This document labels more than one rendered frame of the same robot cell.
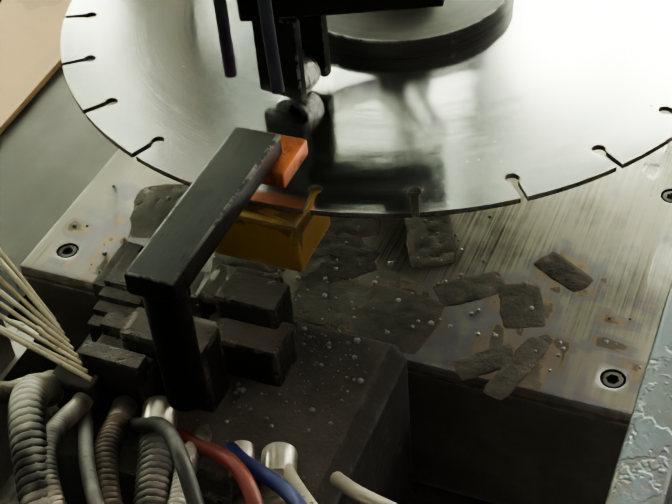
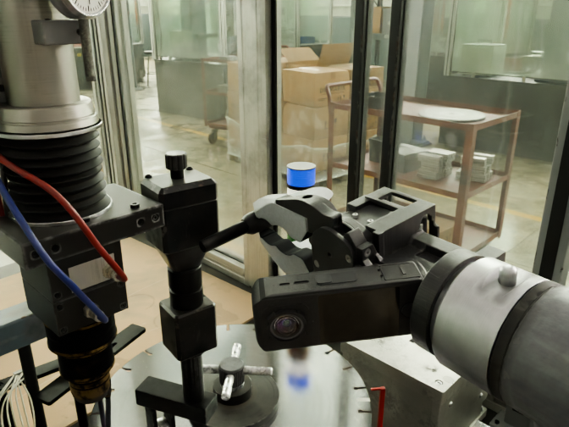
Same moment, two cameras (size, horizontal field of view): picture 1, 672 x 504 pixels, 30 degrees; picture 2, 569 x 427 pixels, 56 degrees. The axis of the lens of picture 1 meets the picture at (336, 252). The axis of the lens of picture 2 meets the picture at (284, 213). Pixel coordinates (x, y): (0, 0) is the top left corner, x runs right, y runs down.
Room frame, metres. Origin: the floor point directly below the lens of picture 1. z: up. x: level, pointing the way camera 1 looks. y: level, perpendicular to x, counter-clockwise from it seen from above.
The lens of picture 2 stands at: (0.07, -0.26, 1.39)
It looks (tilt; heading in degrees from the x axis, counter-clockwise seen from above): 21 degrees down; 18
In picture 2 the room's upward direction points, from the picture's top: straight up
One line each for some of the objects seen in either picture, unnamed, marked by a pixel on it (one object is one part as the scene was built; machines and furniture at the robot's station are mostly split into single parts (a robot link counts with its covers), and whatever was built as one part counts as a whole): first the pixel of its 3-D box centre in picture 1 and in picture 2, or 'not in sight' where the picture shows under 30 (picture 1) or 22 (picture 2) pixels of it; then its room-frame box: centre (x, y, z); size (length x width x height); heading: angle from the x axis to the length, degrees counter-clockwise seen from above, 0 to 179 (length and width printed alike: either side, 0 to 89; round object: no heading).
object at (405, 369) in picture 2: not in sight; (416, 378); (0.81, -0.24, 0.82); 0.18 x 0.18 x 0.15; 64
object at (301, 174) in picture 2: not in sight; (301, 174); (0.84, -0.03, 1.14); 0.05 x 0.04 x 0.03; 64
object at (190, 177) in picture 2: not in sight; (183, 258); (0.46, -0.03, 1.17); 0.06 x 0.05 x 0.20; 145
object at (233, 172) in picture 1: (225, 257); not in sight; (0.36, 0.04, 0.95); 0.10 x 0.03 x 0.07; 154
